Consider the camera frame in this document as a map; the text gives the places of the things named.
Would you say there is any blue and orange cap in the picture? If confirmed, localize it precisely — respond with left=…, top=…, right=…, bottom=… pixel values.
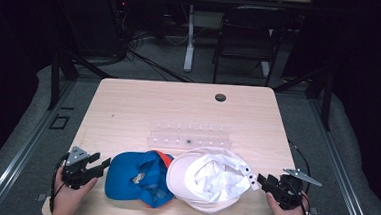
left=102, top=146, right=179, bottom=211

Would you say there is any bundle of floor cables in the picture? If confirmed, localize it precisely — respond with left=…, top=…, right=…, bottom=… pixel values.
left=123, top=29, right=199, bottom=84

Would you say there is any white desk leg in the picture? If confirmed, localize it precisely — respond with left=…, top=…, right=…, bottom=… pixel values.
left=183, top=3, right=199, bottom=74

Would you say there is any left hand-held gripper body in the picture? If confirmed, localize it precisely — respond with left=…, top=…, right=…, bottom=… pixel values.
left=60, top=145, right=94, bottom=192

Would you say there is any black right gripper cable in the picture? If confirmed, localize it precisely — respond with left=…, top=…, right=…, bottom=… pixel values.
left=283, top=140, right=316, bottom=215

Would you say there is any black folding chair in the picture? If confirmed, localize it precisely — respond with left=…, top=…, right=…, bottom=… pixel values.
left=211, top=3, right=292, bottom=89

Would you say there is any grey tape strip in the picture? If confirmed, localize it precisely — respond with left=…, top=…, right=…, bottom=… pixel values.
left=34, top=192, right=53, bottom=203

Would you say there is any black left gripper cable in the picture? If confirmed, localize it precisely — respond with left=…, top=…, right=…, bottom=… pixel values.
left=48, top=152, right=70, bottom=214

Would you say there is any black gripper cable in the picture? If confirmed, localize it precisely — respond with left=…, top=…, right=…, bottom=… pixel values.
left=283, top=140, right=316, bottom=215
left=48, top=152, right=70, bottom=214

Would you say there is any white cap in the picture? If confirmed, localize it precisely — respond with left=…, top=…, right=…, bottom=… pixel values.
left=163, top=143, right=263, bottom=215

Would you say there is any clear acrylic peg rack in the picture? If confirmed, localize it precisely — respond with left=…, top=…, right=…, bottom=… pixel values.
left=145, top=119, right=234, bottom=154

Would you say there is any person's left hand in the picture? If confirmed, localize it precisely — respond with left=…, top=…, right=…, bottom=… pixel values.
left=51, top=167, right=99, bottom=215

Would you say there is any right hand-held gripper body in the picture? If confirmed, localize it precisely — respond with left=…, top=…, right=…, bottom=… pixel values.
left=270, top=168, right=324, bottom=213

